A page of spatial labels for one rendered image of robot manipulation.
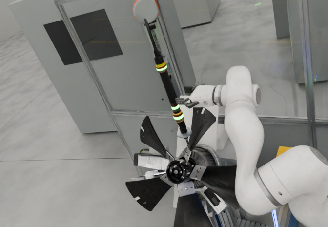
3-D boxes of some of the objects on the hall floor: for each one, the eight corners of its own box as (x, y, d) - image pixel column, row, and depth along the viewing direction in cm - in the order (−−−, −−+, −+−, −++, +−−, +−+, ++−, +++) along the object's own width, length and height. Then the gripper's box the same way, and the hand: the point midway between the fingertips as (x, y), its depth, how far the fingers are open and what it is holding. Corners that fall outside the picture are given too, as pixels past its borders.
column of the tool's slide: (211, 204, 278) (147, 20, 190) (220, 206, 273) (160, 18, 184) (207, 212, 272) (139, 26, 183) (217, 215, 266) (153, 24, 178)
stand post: (230, 238, 244) (195, 130, 187) (241, 241, 239) (208, 131, 182) (229, 243, 241) (192, 134, 184) (239, 247, 236) (206, 136, 179)
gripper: (224, 75, 120) (186, 77, 130) (209, 100, 109) (168, 99, 118) (228, 91, 124) (191, 91, 134) (214, 116, 112) (174, 114, 122)
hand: (183, 95), depth 125 cm, fingers open, 8 cm apart
